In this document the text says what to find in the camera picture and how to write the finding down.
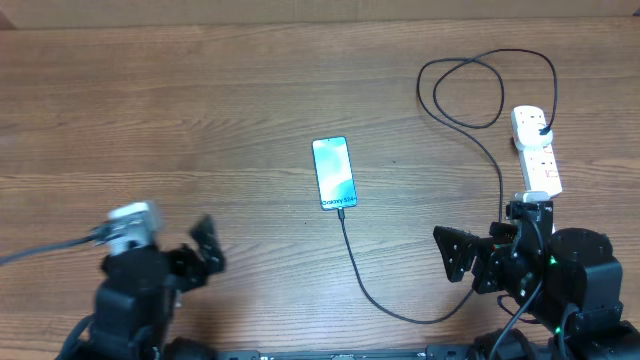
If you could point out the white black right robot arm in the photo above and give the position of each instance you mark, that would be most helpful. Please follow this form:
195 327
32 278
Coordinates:
569 281

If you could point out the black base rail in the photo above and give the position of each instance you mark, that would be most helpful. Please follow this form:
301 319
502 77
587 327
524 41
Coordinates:
350 355

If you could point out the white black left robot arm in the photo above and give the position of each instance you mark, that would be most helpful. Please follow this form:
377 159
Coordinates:
134 305

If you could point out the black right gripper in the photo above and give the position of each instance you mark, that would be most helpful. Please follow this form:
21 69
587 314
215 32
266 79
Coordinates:
462 247

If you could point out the white power strip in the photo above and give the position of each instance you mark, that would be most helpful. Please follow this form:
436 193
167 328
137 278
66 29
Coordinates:
539 166

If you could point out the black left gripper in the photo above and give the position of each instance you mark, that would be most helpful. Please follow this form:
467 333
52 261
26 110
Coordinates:
202 268

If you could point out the Samsung Galaxy smartphone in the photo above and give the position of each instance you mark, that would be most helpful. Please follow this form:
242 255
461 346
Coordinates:
334 173

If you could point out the white charger plug adapter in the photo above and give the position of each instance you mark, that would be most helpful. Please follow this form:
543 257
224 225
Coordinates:
532 136

